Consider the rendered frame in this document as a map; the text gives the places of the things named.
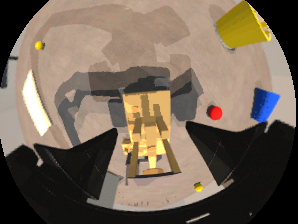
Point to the yellow ball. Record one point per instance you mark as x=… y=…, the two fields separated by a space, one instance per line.
x=39 y=45
x=198 y=187

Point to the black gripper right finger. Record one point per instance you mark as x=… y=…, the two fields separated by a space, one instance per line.
x=223 y=150

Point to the red ball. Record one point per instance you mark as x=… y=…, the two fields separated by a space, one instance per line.
x=215 y=113

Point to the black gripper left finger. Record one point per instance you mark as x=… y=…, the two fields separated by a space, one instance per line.
x=86 y=164

